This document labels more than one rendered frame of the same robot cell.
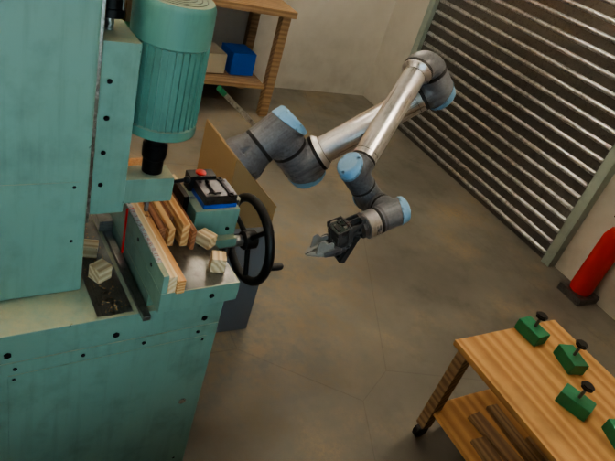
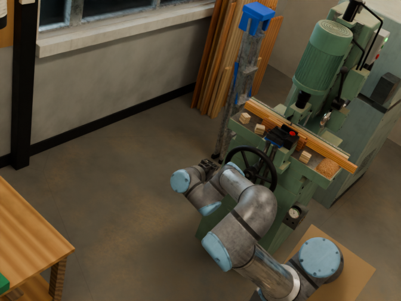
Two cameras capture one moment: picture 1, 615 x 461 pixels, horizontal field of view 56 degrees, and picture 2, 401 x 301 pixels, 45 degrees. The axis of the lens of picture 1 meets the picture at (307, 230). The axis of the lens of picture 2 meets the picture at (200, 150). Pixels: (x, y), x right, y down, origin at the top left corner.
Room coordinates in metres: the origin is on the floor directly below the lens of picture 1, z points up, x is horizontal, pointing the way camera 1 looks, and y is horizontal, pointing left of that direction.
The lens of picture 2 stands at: (3.05, -0.85, 2.26)
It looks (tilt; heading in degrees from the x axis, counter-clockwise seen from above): 37 degrees down; 156
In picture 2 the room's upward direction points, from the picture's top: 18 degrees clockwise
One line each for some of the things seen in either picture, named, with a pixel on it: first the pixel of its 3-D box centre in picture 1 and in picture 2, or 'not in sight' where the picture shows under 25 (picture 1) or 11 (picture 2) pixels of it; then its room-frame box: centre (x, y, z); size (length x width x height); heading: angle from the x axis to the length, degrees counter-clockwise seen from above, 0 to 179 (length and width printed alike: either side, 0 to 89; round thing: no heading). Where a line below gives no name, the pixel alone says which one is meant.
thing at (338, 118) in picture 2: not in sight; (336, 117); (1.23, 0.66, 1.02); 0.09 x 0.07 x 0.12; 41
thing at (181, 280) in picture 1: (137, 207); (298, 135); (1.28, 0.46, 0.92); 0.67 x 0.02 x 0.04; 41
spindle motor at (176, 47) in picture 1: (167, 65); (321, 58); (1.23, 0.42, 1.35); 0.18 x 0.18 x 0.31
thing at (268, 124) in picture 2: (177, 214); (281, 134); (1.29, 0.35, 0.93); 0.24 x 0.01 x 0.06; 41
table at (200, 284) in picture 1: (176, 224); (281, 148); (1.33, 0.36, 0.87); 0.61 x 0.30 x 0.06; 41
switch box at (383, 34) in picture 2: not in sight; (374, 46); (1.13, 0.75, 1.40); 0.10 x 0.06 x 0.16; 131
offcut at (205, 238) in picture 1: (206, 238); (259, 129); (1.24, 0.25, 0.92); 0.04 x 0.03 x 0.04; 72
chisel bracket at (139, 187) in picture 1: (141, 186); (298, 112); (1.22, 0.44, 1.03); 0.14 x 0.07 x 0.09; 131
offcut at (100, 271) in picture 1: (100, 271); not in sight; (1.10, 0.47, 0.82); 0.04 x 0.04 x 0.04; 69
